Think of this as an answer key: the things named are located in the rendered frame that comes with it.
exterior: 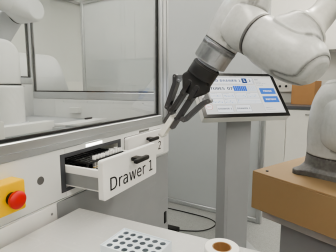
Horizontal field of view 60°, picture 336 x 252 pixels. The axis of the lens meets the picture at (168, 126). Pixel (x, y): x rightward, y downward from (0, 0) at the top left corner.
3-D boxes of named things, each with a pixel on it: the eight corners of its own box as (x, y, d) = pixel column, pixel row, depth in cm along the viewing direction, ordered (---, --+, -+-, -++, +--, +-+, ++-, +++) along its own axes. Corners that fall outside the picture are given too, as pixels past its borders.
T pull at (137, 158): (149, 158, 91) (149, 154, 91) (136, 164, 84) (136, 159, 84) (139, 157, 92) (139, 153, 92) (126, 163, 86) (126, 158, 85)
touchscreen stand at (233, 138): (291, 289, 163) (302, 106, 149) (216, 304, 151) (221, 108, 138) (245, 242, 211) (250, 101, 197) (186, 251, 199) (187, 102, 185)
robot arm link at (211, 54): (211, 37, 78) (199, 56, 80) (200, 32, 70) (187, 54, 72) (239, 56, 76) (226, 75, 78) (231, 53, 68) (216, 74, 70)
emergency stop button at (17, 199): (28, 206, 65) (27, 189, 65) (12, 213, 62) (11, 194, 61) (19, 203, 67) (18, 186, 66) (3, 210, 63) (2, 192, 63)
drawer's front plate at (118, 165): (156, 173, 103) (156, 142, 101) (103, 202, 77) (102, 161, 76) (151, 172, 104) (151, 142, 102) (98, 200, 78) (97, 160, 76)
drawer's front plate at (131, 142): (163, 151, 137) (163, 128, 135) (128, 166, 111) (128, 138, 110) (160, 151, 138) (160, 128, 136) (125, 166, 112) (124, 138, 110)
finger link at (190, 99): (199, 84, 79) (203, 86, 78) (178, 117, 83) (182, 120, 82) (194, 84, 75) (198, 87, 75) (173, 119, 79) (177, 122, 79)
